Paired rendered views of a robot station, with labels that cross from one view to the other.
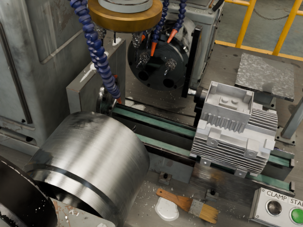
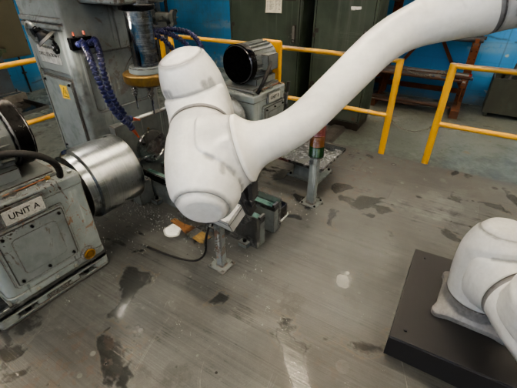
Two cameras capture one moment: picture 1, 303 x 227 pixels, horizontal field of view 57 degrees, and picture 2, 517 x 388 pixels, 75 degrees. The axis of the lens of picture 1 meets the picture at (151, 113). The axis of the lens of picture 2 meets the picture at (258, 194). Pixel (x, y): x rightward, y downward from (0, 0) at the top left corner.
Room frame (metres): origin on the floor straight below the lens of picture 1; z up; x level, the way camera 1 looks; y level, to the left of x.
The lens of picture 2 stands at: (-0.43, -0.74, 1.64)
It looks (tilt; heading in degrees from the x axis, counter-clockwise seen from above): 33 degrees down; 20
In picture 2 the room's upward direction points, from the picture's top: straight up
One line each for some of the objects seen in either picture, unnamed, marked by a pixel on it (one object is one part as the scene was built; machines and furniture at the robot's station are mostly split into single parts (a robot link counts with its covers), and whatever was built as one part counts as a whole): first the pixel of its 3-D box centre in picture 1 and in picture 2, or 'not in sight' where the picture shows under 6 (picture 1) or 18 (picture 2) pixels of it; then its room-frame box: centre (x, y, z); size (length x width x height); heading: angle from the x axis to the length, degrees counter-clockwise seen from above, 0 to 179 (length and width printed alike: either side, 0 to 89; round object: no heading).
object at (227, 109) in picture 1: (226, 106); not in sight; (0.59, -0.20, 1.11); 0.12 x 0.11 x 0.07; 75
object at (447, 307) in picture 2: not in sight; (477, 294); (0.36, -1.09, 0.91); 0.22 x 0.18 x 0.06; 165
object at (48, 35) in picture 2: not in sight; (47, 39); (0.49, 0.34, 1.46); 0.18 x 0.11 x 0.13; 74
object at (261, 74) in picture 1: (261, 84); (310, 162); (1.06, -0.49, 0.86); 0.27 x 0.24 x 0.12; 164
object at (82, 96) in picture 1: (92, 101); (145, 151); (0.70, 0.20, 0.97); 0.30 x 0.11 x 0.34; 164
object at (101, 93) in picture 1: (109, 96); (152, 145); (0.68, 0.14, 1.01); 0.15 x 0.02 x 0.15; 164
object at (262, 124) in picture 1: (231, 133); not in sight; (0.58, -0.24, 1.01); 0.20 x 0.19 x 0.19; 75
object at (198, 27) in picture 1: (191, 64); not in sight; (0.75, -0.11, 1.12); 0.04 x 0.03 x 0.26; 74
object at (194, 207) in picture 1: (186, 204); (188, 229); (0.45, -0.14, 0.80); 0.21 x 0.05 x 0.01; 70
